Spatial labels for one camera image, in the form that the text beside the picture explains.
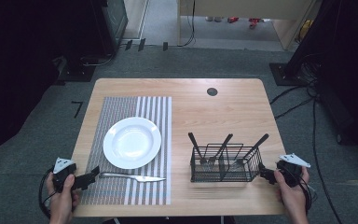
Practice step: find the small red object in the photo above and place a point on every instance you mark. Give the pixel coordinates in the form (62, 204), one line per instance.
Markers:
(254, 22)
(232, 19)

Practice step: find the black corner floor tape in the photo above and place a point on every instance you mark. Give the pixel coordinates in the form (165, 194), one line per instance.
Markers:
(78, 107)

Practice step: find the black stand base plate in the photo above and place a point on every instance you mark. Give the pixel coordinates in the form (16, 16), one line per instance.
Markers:
(279, 74)
(77, 73)

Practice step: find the light wooden desk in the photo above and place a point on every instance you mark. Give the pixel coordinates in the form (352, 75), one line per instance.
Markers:
(245, 7)

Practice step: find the pair of grey shoes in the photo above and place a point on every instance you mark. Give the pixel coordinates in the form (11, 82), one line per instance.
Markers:
(213, 19)

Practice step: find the dark glass-front cabinet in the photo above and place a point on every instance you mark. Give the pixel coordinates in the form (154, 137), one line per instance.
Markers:
(113, 21)

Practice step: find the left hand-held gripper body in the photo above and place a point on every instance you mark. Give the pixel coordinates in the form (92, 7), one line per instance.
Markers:
(62, 172)

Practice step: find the white plate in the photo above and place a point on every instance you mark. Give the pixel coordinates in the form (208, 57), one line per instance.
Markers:
(132, 143)

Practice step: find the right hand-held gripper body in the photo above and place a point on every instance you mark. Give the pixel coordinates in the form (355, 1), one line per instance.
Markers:
(292, 172)

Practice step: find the person's left hand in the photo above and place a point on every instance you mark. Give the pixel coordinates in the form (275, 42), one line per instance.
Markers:
(62, 200)

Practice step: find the person's right hand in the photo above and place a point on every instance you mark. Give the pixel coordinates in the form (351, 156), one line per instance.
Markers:
(292, 199)

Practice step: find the round black table grommet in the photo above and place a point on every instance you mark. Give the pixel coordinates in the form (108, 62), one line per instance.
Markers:
(212, 91)

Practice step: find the striped woven placemat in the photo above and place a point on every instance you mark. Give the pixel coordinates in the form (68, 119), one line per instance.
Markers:
(118, 105)

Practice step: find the silver table knife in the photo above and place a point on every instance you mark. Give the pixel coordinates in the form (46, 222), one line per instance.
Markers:
(127, 177)

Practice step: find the yellow object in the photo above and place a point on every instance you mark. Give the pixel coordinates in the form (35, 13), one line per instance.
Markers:
(305, 29)

